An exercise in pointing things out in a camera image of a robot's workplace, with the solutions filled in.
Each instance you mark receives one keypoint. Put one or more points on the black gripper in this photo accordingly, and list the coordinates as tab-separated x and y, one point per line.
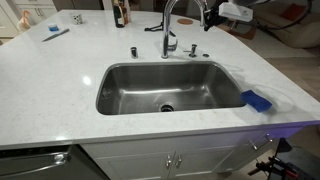
218	17

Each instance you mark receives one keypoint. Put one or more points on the chrome gooseneck faucet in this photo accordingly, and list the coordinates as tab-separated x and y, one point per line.
165	33

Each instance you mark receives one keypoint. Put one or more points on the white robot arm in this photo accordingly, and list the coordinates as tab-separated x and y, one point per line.
236	11

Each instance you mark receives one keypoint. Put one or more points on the round wooden coaster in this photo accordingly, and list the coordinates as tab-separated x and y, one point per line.
185	21

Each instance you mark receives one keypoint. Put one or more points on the chrome soap dispenser pump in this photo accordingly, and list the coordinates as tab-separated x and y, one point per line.
193	51

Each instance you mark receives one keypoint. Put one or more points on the round chrome counter button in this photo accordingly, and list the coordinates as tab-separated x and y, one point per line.
206	55

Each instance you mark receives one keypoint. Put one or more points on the brown rug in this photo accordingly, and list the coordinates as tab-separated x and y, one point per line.
245	33

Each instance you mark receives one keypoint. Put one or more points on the orange bottle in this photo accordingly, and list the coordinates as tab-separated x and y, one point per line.
127	13

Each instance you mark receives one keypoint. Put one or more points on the red cushion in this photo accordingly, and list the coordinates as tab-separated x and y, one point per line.
292	12

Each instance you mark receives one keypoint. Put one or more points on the dark green champagne bottle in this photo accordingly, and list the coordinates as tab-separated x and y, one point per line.
118	16

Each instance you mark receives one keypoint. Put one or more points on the stainless steel sink basin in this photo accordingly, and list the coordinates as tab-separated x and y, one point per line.
150	90

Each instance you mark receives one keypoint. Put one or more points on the beige sofa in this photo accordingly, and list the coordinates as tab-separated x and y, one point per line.
300	36

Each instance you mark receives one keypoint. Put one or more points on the blue cloth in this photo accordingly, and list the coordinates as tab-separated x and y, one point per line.
256	101

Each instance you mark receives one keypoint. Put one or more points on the black sink drain strainer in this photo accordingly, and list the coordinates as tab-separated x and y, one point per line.
167	107

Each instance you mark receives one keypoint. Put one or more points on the patterned mug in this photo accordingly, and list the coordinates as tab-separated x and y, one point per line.
77	19

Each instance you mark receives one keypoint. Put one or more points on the kitchen knife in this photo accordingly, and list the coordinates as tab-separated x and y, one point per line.
55	35

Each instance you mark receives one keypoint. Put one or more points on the small blue lidded container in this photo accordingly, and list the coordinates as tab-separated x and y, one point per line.
53	27

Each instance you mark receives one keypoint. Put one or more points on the white island cabinet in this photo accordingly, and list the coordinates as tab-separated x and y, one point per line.
140	163

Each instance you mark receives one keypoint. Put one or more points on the black equipment stand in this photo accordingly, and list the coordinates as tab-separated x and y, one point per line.
286	166

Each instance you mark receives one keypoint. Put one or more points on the white corner cabinets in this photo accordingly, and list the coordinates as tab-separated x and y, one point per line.
30	8

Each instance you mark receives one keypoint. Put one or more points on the orange white bag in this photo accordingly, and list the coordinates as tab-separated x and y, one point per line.
24	22

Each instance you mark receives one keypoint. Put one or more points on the stainless steel dishwasher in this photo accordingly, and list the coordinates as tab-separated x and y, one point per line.
26	163

